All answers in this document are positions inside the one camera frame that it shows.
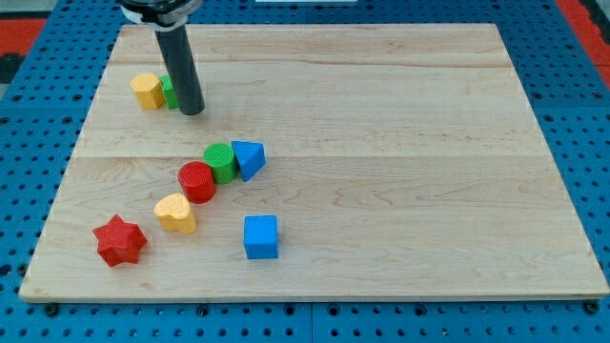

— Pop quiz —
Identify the wooden board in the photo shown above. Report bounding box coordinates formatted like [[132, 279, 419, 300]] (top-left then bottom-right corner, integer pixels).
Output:
[[19, 24, 609, 303]]

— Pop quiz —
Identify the green cylinder block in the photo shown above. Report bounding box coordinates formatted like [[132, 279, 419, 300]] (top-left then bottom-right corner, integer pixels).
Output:
[[203, 143, 237, 184]]

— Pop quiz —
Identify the blue triangle block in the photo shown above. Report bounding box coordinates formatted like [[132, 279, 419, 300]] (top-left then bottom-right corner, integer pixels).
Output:
[[231, 141, 266, 182]]

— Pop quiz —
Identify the yellow heart block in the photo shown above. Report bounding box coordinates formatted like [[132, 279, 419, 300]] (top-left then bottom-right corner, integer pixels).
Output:
[[153, 193, 197, 234]]

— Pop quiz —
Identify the yellow pentagon block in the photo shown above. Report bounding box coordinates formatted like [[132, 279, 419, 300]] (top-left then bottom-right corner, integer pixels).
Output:
[[130, 73, 165, 110]]

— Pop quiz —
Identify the red star block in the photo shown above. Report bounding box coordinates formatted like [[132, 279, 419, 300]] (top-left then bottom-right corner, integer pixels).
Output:
[[92, 214, 147, 268]]

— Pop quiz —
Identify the blue cube block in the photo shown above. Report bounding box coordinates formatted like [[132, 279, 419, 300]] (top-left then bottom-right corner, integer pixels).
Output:
[[243, 214, 278, 259]]

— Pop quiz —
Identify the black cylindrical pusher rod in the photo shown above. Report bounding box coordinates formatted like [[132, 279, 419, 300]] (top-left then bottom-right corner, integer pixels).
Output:
[[155, 26, 205, 115]]

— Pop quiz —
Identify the red cylinder block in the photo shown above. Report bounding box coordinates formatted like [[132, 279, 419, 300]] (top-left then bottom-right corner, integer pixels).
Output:
[[177, 161, 215, 204]]

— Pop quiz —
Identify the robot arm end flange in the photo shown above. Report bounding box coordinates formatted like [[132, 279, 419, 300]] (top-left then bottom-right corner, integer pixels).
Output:
[[117, 0, 203, 32]]

